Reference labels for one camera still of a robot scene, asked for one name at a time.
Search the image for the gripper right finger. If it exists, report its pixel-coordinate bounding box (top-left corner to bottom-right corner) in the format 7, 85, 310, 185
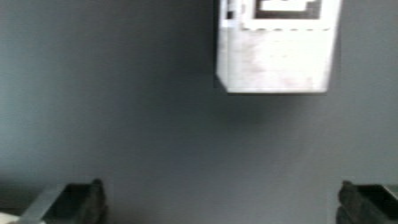
335, 181, 398, 224

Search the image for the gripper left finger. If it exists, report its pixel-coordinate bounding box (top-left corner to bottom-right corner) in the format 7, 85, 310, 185
19, 178, 110, 224

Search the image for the white table leg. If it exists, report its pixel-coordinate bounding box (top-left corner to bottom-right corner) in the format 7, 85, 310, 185
216, 0, 342, 94

